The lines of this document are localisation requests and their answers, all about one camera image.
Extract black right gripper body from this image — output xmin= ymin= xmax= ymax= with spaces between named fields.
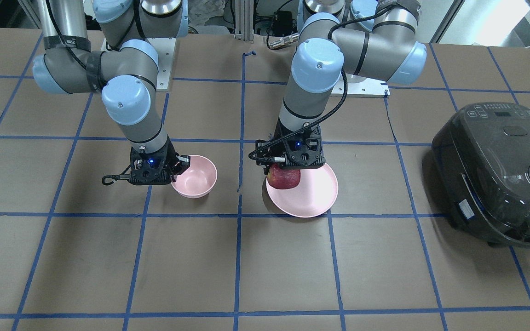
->
xmin=130 ymin=138 xmax=179 ymax=186

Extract pink bowl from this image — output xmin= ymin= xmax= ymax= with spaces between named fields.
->
xmin=171 ymin=155 xmax=218 ymax=199

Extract red apple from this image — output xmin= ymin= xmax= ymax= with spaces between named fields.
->
xmin=266 ymin=163 xmax=301 ymax=190

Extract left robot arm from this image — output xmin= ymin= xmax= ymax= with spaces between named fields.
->
xmin=249 ymin=0 xmax=427 ymax=169

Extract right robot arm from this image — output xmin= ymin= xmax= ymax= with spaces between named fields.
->
xmin=32 ymin=0 xmax=190 ymax=186

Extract pink plate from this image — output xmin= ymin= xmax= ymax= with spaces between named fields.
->
xmin=265 ymin=164 xmax=339 ymax=218

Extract dark grey rice cooker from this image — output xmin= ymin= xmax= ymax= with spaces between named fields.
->
xmin=432 ymin=102 xmax=530 ymax=249

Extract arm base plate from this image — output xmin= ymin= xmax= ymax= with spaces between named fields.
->
xmin=346 ymin=74 xmax=391 ymax=98
xmin=102 ymin=37 xmax=177 ymax=91

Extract aluminium frame post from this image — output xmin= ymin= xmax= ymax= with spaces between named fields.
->
xmin=233 ymin=0 xmax=255 ymax=43

